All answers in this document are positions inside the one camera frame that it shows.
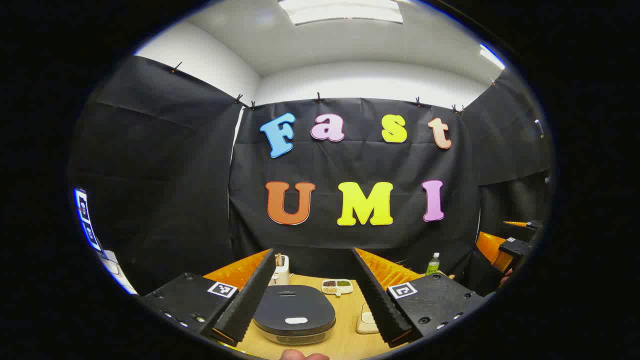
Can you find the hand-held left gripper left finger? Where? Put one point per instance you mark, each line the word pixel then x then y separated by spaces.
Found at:
pixel 247 300

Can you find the green drink bottle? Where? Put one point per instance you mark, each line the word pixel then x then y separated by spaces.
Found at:
pixel 432 265

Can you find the clear container of white rice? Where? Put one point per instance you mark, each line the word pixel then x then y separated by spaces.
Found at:
pixel 366 322

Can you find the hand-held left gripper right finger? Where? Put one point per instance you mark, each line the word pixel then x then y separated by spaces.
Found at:
pixel 380 305

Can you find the ceiling light panel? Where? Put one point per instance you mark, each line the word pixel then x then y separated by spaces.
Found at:
pixel 345 10

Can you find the computer monitor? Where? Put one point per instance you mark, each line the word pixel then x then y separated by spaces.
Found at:
pixel 85 215

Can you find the dark grey rice cooker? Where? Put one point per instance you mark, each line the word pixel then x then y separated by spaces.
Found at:
pixel 295 305

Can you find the black backdrop cloth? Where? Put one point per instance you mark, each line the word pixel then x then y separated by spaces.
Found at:
pixel 165 175

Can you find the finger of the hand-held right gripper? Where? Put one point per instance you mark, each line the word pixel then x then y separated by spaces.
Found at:
pixel 492 247
pixel 532 225

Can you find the white side table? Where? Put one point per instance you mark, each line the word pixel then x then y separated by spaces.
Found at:
pixel 117 272

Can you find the white divided dish of beans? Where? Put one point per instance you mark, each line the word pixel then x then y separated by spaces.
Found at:
pixel 337 286

